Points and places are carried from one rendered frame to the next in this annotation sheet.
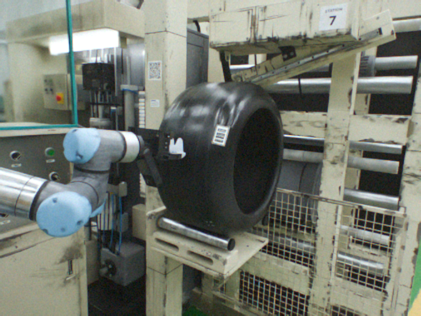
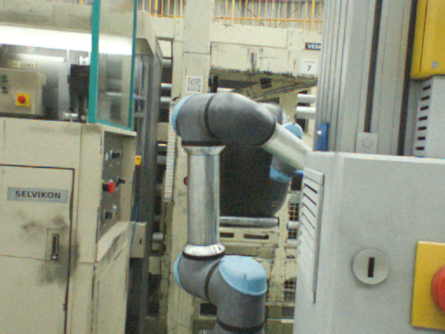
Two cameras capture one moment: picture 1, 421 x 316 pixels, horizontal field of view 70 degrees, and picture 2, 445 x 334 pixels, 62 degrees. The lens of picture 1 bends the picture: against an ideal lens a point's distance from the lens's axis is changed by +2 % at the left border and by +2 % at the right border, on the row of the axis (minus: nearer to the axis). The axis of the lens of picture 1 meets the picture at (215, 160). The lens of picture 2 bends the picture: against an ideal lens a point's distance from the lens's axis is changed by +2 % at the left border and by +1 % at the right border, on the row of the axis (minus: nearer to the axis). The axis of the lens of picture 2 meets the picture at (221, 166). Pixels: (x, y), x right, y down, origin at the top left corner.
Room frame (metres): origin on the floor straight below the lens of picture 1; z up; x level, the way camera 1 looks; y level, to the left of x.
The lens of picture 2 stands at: (-0.19, 1.19, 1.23)
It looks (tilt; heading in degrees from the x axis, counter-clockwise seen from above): 3 degrees down; 322
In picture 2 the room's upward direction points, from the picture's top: 4 degrees clockwise
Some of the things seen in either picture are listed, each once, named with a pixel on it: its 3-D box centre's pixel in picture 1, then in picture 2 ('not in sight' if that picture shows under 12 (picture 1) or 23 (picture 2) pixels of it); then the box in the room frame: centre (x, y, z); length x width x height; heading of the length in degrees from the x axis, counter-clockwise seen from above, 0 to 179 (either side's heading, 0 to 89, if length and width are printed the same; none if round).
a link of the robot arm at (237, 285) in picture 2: not in sight; (240, 288); (0.48, 0.60, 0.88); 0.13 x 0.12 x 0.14; 9
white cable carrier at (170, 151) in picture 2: (146, 145); (171, 152); (1.34, 0.31, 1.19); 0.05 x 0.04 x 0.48; 147
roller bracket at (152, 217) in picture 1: (180, 211); not in sight; (1.29, 0.15, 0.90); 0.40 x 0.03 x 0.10; 147
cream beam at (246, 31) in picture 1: (282, 29); (262, 65); (1.37, -0.27, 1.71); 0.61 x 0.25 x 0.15; 57
